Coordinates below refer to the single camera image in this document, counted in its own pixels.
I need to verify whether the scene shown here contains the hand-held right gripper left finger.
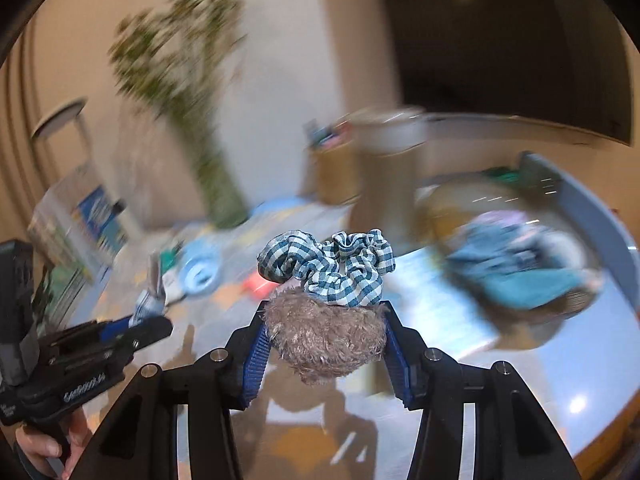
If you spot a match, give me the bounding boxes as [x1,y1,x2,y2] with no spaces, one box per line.
[85,300,273,480]

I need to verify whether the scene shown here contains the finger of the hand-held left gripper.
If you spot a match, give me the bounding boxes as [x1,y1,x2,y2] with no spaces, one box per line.
[47,316,136,351]
[50,316,173,367]

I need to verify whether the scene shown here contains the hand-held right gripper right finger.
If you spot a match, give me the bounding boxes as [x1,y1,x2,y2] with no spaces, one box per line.
[380,302,583,480]

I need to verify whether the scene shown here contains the small white blue packet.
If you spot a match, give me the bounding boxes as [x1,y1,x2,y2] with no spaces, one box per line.
[131,254,170,328]

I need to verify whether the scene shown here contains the brown fuzzy scrunchie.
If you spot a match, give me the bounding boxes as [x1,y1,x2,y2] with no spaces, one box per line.
[262,287,390,386]

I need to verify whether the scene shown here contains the checked fabric scrunchie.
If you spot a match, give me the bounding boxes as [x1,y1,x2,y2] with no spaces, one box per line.
[257,230,396,308]

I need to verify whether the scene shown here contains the round storage basket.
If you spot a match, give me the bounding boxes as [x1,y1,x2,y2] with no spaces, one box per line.
[425,180,608,351]

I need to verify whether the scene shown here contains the pink soft packet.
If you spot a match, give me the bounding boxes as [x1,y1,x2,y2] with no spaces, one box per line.
[240,277,273,298]

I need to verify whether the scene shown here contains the person's left hand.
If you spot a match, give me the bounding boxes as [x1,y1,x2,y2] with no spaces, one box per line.
[15,400,93,478]

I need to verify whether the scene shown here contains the blue tissue pack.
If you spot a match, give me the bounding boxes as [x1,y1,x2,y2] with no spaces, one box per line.
[380,250,501,356]

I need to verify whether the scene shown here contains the light blue tape roll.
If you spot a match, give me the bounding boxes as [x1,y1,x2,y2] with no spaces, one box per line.
[180,252,223,296]

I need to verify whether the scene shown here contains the clear plastic box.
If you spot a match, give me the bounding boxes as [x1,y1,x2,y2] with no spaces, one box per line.
[27,165,128,281]

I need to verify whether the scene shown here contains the blue cloth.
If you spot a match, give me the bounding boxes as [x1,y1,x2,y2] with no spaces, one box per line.
[447,225,586,311]

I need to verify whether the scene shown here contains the tall beige cylinder appliance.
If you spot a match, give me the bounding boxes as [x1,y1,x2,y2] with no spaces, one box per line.
[347,107,428,251]

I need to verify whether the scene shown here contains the wooden pen holder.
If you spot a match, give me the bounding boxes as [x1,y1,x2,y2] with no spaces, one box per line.
[305,140,361,206]

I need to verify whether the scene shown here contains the round white stand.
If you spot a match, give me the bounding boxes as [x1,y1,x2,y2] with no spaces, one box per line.
[30,99,92,171]

